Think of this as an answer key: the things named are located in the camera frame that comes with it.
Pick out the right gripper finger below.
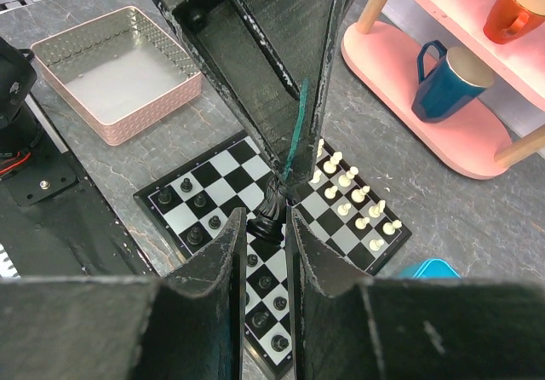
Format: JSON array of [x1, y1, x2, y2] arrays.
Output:
[[1, 209, 246, 379], [285, 209, 544, 379]]

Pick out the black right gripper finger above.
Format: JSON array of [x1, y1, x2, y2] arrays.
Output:
[[232, 0, 354, 187], [152, 0, 301, 176]]

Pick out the black piece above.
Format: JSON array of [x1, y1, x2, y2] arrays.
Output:
[[251, 312, 269, 329], [271, 334, 290, 352]]

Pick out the black pawn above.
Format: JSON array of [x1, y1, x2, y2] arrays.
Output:
[[193, 193, 207, 208], [180, 177, 193, 193], [273, 297, 288, 311], [186, 226, 203, 246], [258, 275, 273, 290], [246, 253, 259, 268], [208, 215, 222, 230]]

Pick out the black king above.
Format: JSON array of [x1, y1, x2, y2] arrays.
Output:
[[247, 176, 285, 245]]

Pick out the black rook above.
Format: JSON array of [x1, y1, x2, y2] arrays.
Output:
[[158, 187, 173, 205]]

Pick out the black white chess board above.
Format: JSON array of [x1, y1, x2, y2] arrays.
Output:
[[135, 132, 410, 379]]

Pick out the blue plastic bin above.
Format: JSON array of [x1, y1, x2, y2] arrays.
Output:
[[398, 258, 460, 279]]

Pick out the pink metal tray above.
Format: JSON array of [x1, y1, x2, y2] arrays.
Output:
[[32, 6, 203, 146]]

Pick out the white knight right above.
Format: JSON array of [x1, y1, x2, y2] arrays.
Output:
[[368, 199, 386, 218]]

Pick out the white bishop left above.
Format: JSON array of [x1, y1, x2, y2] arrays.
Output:
[[317, 138, 324, 158]]

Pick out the white bishop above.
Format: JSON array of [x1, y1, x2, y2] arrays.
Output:
[[317, 138, 324, 158], [351, 185, 370, 204]]

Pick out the white bishop right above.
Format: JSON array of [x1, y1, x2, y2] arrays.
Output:
[[351, 185, 370, 204]]

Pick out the white king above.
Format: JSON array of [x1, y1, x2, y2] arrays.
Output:
[[338, 166, 359, 187]]

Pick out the white queen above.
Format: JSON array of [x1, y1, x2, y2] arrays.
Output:
[[323, 152, 343, 175]]

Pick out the dark blue mug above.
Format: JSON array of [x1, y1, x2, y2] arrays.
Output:
[[411, 40, 495, 123]]

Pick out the pink three-tier shelf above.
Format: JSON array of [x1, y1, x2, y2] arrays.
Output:
[[341, 0, 544, 180]]

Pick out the orange cup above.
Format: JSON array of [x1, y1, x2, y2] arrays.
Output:
[[483, 0, 544, 44]]

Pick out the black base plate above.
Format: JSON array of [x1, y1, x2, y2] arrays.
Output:
[[1, 153, 157, 277]]

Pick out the white cable duct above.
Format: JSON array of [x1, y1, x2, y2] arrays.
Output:
[[0, 245, 20, 279]]

